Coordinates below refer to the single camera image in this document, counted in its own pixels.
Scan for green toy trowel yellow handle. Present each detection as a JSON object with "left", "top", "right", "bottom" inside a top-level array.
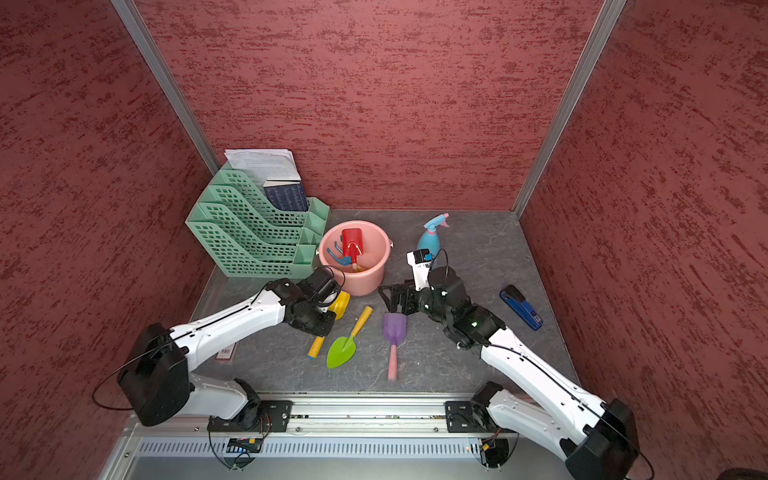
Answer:
[{"left": 326, "top": 306, "right": 374, "bottom": 369}]

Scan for teal pink spray bottle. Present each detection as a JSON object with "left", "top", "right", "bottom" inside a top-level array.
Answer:
[{"left": 417, "top": 213, "right": 450, "bottom": 259}]

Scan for right aluminium corner post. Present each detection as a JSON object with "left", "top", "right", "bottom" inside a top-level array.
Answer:
[{"left": 512, "top": 0, "right": 627, "bottom": 219}]

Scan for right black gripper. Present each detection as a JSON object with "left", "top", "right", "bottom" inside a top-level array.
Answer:
[{"left": 379, "top": 277, "right": 453, "bottom": 322}]

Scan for blue toy rake yellow handle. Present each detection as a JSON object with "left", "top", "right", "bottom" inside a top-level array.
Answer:
[{"left": 327, "top": 242, "right": 353, "bottom": 266}]

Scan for aluminium corner post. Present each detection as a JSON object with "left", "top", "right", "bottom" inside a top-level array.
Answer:
[
  {"left": 512, "top": 0, "right": 627, "bottom": 219},
  {"left": 110, "top": 0, "right": 220, "bottom": 175}
]

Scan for dark blue book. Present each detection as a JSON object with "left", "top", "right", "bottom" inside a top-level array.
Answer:
[{"left": 263, "top": 180, "right": 309, "bottom": 212}]

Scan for green mesh file organizer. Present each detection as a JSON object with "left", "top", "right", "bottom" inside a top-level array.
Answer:
[{"left": 186, "top": 165, "right": 331, "bottom": 280}]

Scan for yellow toy shovel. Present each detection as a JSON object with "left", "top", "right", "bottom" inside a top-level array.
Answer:
[{"left": 308, "top": 291, "right": 351, "bottom": 359}]

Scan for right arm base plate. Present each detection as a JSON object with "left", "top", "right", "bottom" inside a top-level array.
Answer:
[{"left": 444, "top": 401, "right": 517, "bottom": 437}]

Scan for red white card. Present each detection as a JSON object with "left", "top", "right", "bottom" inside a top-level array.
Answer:
[{"left": 215, "top": 343, "right": 238, "bottom": 362}]

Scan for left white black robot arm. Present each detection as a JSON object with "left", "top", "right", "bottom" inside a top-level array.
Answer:
[{"left": 117, "top": 267, "right": 343, "bottom": 431}]

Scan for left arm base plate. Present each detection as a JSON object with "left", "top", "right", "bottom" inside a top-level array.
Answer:
[{"left": 208, "top": 400, "right": 293, "bottom": 435}]

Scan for red toy shovel wooden handle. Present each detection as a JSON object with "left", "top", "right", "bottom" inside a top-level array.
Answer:
[{"left": 341, "top": 228, "right": 364, "bottom": 273}]

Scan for white paper documents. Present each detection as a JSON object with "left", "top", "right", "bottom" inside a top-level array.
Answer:
[{"left": 224, "top": 149, "right": 301, "bottom": 187}]

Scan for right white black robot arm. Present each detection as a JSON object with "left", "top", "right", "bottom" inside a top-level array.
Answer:
[{"left": 378, "top": 267, "right": 641, "bottom": 479}]

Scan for purple toy shovel pink handle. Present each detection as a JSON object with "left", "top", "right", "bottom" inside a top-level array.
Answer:
[{"left": 382, "top": 313, "right": 407, "bottom": 381}]

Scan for blue black stapler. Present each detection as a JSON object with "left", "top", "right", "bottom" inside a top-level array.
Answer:
[{"left": 499, "top": 285, "right": 543, "bottom": 331}]

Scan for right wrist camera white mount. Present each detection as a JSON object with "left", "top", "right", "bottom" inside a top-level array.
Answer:
[{"left": 406, "top": 249, "right": 433, "bottom": 291}]

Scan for pink plastic bucket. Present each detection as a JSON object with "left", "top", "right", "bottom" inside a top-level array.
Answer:
[{"left": 318, "top": 220, "right": 392, "bottom": 297}]

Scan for left aluminium corner post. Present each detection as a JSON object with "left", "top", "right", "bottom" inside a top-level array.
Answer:
[{"left": 110, "top": 0, "right": 220, "bottom": 175}]

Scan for aluminium front rail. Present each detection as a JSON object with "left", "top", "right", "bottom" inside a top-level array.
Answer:
[{"left": 122, "top": 392, "right": 613, "bottom": 439}]

